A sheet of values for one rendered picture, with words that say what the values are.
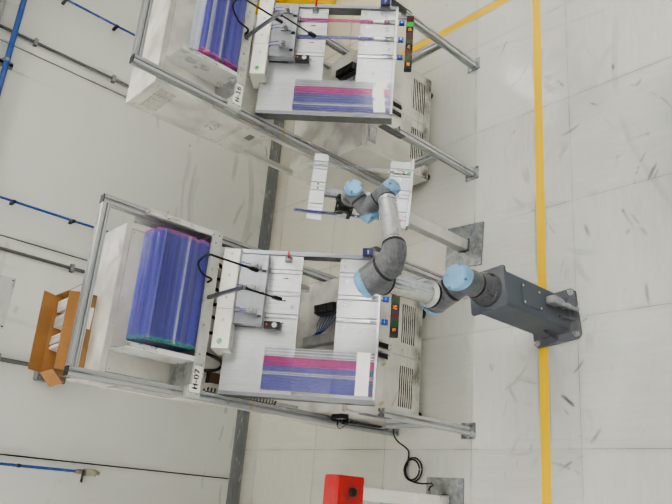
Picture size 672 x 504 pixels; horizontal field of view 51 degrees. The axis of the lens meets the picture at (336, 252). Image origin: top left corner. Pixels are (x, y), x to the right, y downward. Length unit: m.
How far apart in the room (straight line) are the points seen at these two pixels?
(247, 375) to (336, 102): 1.47
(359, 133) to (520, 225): 1.02
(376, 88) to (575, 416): 1.88
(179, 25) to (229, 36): 0.27
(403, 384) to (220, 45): 1.98
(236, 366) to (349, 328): 0.55
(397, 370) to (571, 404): 0.91
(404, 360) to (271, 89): 1.60
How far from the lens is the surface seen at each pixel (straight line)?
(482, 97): 4.38
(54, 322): 3.44
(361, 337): 3.27
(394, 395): 3.76
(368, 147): 3.98
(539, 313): 3.28
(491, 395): 3.70
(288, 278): 3.37
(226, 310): 3.30
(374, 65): 3.88
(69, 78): 5.03
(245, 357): 3.31
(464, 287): 2.94
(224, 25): 3.80
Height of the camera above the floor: 2.96
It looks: 38 degrees down
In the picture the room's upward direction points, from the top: 69 degrees counter-clockwise
